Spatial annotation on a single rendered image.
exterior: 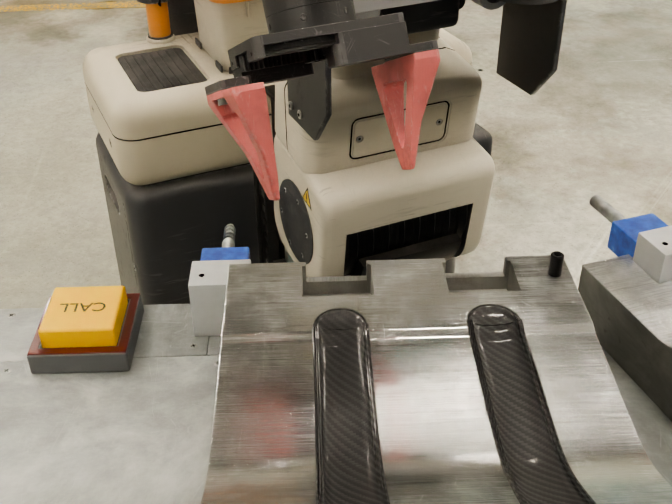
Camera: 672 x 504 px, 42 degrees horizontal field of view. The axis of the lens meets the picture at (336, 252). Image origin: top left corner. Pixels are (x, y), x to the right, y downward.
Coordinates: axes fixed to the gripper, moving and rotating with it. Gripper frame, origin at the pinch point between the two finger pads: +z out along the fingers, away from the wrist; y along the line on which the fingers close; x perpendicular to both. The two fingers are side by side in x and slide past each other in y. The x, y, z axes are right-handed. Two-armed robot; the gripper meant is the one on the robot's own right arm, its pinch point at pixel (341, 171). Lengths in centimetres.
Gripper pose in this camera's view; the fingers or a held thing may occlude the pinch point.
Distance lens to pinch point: 57.7
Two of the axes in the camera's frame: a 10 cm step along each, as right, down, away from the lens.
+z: 1.9, 9.7, 1.6
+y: 9.1, -2.4, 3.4
